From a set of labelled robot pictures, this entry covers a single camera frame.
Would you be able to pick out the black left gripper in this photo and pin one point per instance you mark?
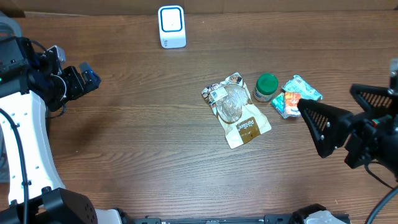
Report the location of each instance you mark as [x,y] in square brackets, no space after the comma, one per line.
[79,86]

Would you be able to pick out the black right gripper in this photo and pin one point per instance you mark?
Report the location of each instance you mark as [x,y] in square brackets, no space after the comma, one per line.
[330,137]

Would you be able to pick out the teal white snack packet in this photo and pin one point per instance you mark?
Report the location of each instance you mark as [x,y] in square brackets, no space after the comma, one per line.
[299,85]

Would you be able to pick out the small orange box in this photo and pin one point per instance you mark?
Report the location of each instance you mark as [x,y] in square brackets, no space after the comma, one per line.
[291,100]

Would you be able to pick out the small teal tissue pack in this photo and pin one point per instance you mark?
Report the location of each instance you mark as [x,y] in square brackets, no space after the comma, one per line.
[278,103]

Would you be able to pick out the green lid clear jar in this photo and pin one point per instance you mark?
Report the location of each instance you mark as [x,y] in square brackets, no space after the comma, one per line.
[266,86]

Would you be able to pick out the beige rice pouch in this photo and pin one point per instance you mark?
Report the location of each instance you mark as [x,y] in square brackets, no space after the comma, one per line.
[231,103]

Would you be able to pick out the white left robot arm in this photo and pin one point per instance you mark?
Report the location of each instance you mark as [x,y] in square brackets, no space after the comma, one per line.
[33,84]

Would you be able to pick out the white barcode scanner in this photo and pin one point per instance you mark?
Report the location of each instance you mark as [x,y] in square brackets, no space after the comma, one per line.
[172,33]

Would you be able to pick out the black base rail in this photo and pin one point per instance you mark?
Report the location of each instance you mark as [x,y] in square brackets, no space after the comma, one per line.
[266,219]

